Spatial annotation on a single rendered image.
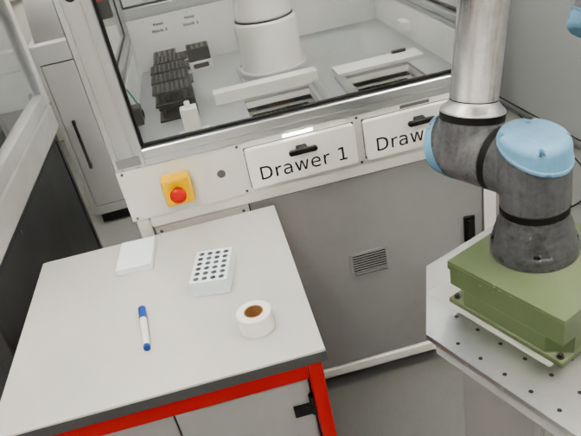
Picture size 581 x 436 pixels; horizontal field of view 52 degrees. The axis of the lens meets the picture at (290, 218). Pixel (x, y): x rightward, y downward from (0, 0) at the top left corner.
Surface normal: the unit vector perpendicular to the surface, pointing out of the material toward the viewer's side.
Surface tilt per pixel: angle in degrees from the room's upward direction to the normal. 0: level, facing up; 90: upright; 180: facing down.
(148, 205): 90
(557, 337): 90
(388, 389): 0
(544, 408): 0
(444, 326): 0
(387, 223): 90
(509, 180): 91
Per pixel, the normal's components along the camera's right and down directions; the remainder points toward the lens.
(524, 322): -0.82, 0.41
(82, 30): 0.18, 0.48
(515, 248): -0.72, 0.20
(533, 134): -0.11, -0.80
